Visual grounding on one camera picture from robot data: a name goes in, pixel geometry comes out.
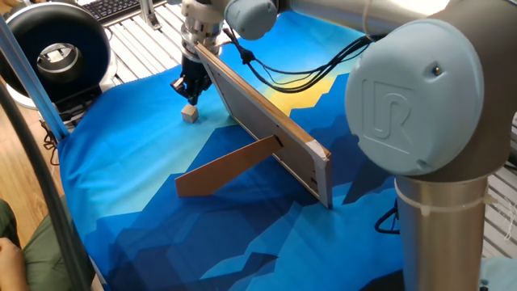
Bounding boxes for blue aluminium post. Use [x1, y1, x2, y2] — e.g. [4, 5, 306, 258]
[0, 14, 69, 142]

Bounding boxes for thin black wire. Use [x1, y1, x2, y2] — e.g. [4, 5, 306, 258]
[40, 120, 61, 167]

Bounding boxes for person's bare hand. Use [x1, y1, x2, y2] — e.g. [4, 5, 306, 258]
[0, 236, 28, 291]

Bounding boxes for blue mountain print cloth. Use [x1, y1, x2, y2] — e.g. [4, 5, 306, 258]
[57, 10, 405, 291]

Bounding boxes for wooden picture frame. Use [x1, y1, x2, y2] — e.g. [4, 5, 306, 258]
[195, 42, 334, 210]

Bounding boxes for small wooden cube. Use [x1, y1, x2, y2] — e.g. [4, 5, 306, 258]
[180, 103, 200, 124]

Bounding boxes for black round ring lamp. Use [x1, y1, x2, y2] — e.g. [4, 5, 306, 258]
[0, 2, 118, 122]

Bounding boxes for black computer keyboard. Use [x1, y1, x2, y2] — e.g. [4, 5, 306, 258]
[86, 0, 142, 22]

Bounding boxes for white cable tie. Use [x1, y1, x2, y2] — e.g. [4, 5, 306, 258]
[393, 179, 498, 217]

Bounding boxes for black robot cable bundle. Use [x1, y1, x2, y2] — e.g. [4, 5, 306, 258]
[223, 27, 376, 95]

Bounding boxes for silver aluminium bracket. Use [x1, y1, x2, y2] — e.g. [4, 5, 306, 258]
[139, 0, 162, 30]

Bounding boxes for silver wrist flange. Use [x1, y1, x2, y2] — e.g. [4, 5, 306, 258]
[180, 19, 224, 61]

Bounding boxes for white wrist mount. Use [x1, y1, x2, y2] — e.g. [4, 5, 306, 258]
[180, 0, 227, 25]

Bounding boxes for green trouser leg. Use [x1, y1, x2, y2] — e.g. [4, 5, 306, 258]
[0, 197, 76, 291]

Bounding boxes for thick black hose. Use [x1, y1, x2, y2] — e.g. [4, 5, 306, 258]
[0, 80, 96, 291]

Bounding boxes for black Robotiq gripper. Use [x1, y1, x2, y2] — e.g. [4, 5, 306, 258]
[170, 53, 214, 106]

